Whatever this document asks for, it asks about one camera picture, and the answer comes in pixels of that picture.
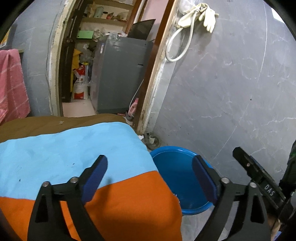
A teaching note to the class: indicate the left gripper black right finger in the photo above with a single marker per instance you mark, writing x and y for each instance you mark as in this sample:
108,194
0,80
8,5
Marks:
250,220

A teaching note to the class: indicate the white rubber gloves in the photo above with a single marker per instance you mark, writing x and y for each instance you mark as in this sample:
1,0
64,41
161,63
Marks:
197,12

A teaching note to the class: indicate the red white rice sack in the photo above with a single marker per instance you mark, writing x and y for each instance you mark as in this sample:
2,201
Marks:
80,83

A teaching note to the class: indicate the wooden shelf unit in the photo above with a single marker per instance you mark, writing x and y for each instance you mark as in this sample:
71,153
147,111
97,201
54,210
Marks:
111,14

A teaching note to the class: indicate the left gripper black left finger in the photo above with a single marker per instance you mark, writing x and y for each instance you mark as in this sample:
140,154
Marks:
47,221

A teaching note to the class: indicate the brown under cloth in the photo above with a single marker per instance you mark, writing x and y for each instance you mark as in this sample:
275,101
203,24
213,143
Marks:
34,126

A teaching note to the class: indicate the pink checked cloth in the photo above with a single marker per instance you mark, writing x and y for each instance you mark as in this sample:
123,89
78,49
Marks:
14,97

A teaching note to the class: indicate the blue plastic basin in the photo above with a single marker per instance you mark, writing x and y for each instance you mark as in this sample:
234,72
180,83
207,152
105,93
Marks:
175,167

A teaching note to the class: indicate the green box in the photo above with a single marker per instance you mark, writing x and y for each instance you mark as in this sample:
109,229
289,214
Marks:
83,34

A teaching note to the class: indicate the blue orange table cloth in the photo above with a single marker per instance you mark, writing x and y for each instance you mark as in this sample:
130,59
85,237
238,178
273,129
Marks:
132,201

